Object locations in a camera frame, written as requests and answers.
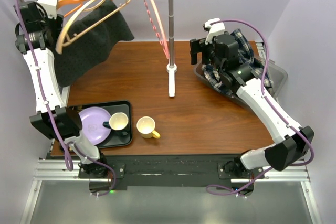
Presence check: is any orange plastic hanger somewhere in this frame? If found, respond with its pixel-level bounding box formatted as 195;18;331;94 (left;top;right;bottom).
56;0;114;18

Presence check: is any navy beige plaid skirt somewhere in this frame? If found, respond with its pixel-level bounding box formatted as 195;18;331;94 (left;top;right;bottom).
201;28;264;95

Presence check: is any black dotted skirt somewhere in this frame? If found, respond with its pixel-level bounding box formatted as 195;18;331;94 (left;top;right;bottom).
53;11;134;88

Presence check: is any pink plastic hanger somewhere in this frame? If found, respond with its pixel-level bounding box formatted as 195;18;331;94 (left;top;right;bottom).
143;0;170;60

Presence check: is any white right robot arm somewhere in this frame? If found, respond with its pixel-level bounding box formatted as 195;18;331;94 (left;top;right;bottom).
190;34;314;178

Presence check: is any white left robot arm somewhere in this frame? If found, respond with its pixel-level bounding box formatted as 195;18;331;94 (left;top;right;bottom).
14;1;110;178

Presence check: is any clear plastic bin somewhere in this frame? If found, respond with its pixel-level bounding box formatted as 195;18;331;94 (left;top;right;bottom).
194;41;288;111

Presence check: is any yellow mug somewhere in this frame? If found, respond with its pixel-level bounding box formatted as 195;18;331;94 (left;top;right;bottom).
136;116;161;139

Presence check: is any black serving tray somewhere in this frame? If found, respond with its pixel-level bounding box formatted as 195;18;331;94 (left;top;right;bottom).
72;100;132;148

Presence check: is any purple plate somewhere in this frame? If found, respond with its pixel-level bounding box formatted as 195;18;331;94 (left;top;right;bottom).
79;106;111;145

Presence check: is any dark green mug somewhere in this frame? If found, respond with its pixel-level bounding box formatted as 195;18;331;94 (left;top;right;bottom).
102;112;130;136

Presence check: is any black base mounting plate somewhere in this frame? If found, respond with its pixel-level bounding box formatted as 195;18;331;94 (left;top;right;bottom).
78;153;266;192

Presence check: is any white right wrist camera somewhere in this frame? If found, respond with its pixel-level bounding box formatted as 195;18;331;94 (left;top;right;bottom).
203;18;225;45

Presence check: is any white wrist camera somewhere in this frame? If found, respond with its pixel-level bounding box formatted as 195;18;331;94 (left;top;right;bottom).
37;0;58;19
203;18;225;45

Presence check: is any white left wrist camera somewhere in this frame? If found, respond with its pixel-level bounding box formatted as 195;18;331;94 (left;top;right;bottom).
37;0;58;19

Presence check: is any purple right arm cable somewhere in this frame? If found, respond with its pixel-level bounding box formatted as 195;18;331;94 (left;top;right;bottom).
209;18;315;167

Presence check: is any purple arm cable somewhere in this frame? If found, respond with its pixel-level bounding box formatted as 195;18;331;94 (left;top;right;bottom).
13;0;79;172
209;18;315;167

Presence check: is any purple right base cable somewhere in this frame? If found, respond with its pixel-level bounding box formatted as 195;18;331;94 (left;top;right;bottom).
205;166;274;196

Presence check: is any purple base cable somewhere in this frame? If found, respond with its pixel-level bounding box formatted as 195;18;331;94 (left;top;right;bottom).
205;166;274;196
78;155;118;197

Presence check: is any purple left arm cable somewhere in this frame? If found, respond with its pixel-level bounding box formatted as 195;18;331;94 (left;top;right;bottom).
13;0;79;172

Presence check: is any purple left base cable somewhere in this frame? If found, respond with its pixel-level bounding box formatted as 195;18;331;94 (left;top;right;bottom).
78;155;118;197

